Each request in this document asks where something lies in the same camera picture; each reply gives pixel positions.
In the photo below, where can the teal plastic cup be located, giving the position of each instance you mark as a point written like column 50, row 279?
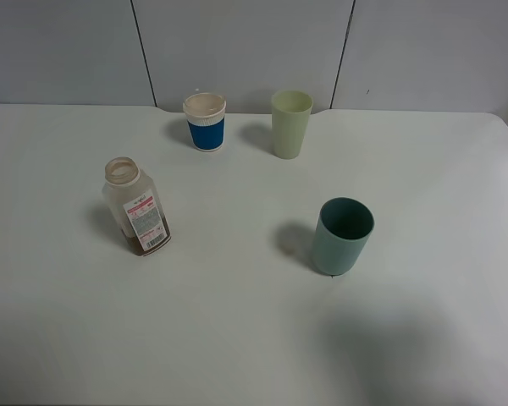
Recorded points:
column 343, row 228

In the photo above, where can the clear plastic drink bottle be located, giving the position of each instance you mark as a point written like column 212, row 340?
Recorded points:
column 133, row 200

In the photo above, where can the pale green plastic cup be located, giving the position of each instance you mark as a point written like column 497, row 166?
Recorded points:
column 291, row 111

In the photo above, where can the blue sleeved paper cup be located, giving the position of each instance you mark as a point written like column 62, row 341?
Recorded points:
column 205, row 115

